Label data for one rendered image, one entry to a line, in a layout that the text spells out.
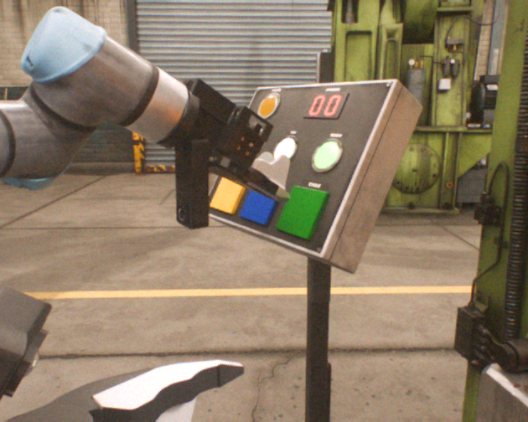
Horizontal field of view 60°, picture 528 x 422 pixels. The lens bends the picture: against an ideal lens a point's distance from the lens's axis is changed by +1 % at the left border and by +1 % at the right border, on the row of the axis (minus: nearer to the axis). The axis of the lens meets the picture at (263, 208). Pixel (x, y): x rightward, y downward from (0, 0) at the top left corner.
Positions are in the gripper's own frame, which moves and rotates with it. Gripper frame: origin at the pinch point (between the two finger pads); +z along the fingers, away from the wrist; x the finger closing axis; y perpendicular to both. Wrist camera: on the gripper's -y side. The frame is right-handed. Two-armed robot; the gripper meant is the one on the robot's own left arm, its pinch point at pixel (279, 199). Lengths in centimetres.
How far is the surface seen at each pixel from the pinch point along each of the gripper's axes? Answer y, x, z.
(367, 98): 19.3, -3.0, 5.2
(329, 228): -1.1, -6.1, 5.3
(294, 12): 390, 572, 343
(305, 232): -2.8, -2.8, 4.5
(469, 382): -13.8, -14.4, 43.2
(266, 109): 17.2, 19.8, 4.8
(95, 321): -77, 191, 73
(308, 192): 3.0, -0.2, 4.5
